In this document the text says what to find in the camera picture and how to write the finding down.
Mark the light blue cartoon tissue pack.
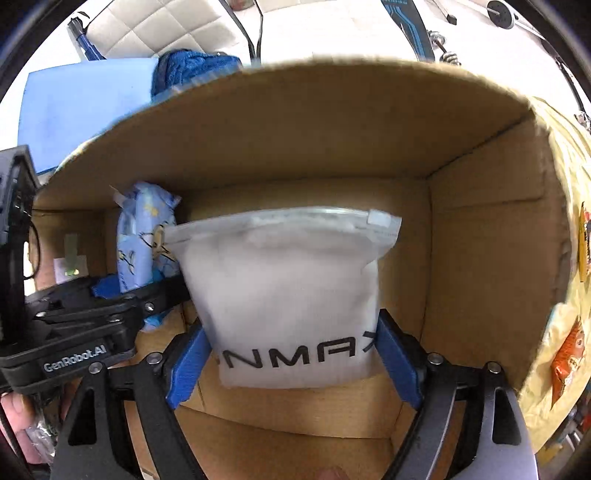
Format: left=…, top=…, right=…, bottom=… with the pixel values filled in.
left=115, top=182, right=180, bottom=293

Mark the white ONMAX pouch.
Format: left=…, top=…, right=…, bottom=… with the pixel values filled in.
left=163, top=207, right=402, bottom=389

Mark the orange panda snack bag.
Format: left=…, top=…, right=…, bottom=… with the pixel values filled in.
left=551, top=316, right=585, bottom=406

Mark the left hand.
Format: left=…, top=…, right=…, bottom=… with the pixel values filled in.
left=1, top=392, right=41, bottom=464

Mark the yellow table cloth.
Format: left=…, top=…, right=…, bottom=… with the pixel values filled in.
left=518, top=97, right=590, bottom=452

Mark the brown cardboard box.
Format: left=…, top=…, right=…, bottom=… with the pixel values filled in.
left=34, top=62, right=586, bottom=479

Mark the blue foam mat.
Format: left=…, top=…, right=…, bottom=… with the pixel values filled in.
left=18, top=58, right=157, bottom=173

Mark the dark blue knitted cloth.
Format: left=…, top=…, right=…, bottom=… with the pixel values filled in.
left=150, top=49, right=242, bottom=99

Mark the left white padded chair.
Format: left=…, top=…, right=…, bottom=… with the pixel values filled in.
left=86, top=0, right=249, bottom=64

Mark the chrome dumbbell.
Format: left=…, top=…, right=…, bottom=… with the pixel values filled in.
left=428, top=30, right=462, bottom=66

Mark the blue black bench pad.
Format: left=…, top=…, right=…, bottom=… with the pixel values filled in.
left=382, top=0, right=435, bottom=62

